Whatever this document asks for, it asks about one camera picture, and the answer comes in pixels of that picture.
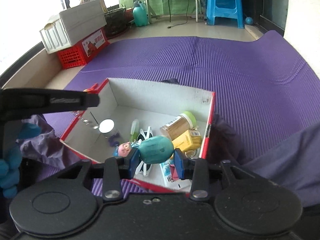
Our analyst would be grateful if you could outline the yellow small carton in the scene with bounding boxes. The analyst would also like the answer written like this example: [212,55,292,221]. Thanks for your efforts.
[172,129,202,153]

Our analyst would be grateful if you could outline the pink head doll figurine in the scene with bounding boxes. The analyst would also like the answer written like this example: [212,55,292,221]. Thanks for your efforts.
[113,140,142,157]

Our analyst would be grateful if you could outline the red orange toy figure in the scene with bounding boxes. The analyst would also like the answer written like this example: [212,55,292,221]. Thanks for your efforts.
[83,83,99,94]

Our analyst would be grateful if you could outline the blue gloved left hand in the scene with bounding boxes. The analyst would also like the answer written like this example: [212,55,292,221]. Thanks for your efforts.
[1,121,41,199]

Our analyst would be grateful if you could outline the white blue tube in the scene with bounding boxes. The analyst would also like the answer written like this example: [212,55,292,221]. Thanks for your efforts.
[160,159,191,192]

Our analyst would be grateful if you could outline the silver cap small jar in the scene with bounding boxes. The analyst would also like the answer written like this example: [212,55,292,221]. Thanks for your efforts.
[99,119,118,138]

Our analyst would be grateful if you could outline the red white cardboard box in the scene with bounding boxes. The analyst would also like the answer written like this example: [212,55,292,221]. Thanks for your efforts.
[59,77,217,194]

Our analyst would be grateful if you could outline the green lid toothpick jar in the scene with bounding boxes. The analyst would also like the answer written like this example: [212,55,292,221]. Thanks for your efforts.
[159,111,196,141]

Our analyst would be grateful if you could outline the purple trouser leg left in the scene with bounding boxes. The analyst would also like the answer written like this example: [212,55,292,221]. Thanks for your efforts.
[17,115,80,170]

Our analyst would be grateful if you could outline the purple trouser leg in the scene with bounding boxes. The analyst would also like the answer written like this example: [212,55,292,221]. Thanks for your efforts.
[206,114,319,207]
[17,115,80,170]

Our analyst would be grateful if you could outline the red plastic crate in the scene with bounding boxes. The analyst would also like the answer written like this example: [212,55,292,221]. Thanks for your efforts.
[57,28,110,69]

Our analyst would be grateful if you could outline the white plastic crate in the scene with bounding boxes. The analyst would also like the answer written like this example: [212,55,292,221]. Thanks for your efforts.
[40,0,106,54]

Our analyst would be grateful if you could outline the purple trouser leg right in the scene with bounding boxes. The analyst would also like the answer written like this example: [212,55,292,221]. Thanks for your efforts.
[206,114,319,207]

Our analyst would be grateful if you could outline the purple foam mat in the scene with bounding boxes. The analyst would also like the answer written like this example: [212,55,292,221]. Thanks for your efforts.
[35,29,320,198]

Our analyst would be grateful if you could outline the dark woven basket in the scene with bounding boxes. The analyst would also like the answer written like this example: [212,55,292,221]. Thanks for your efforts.
[104,8,128,38]

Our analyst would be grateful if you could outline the teal spray bottle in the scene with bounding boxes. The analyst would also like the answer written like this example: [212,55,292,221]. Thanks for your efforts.
[132,1,148,27]

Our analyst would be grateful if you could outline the blue ball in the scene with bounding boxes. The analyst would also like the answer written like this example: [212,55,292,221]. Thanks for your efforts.
[245,17,254,25]

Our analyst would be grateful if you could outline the blue plastic stool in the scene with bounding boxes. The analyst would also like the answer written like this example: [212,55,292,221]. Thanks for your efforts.
[206,0,244,29]

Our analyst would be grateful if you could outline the white frame sunglasses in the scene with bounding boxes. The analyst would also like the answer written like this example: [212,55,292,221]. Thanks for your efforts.
[135,126,153,177]

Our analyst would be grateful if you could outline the black power cable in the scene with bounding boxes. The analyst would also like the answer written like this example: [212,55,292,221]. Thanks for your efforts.
[166,0,190,29]

